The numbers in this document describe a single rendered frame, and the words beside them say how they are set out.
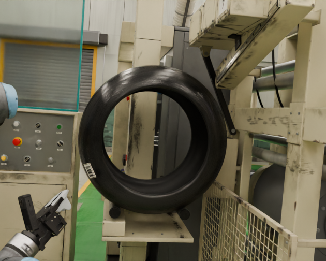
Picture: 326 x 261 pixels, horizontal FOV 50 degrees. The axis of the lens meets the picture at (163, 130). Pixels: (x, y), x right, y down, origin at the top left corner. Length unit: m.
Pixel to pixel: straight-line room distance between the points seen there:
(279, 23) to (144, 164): 0.93
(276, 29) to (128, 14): 9.89
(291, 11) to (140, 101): 0.85
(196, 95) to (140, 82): 0.22
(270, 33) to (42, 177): 1.48
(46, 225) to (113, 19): 10.06
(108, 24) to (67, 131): 9.01
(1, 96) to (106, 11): 9.97
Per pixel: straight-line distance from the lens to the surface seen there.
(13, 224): 2.26
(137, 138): 1.75
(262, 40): 1.34
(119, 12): 11.09
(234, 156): 1.79
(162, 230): 1.56
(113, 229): 1.44
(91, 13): 11.17
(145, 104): 1.74
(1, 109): 1.26
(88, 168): 1.37
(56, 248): 2.26
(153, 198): 1.38
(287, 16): 1.23
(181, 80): 1.36
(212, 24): 1.40
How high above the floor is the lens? 1.31
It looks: 3 degrees down
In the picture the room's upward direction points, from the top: 4 degrees clockwise
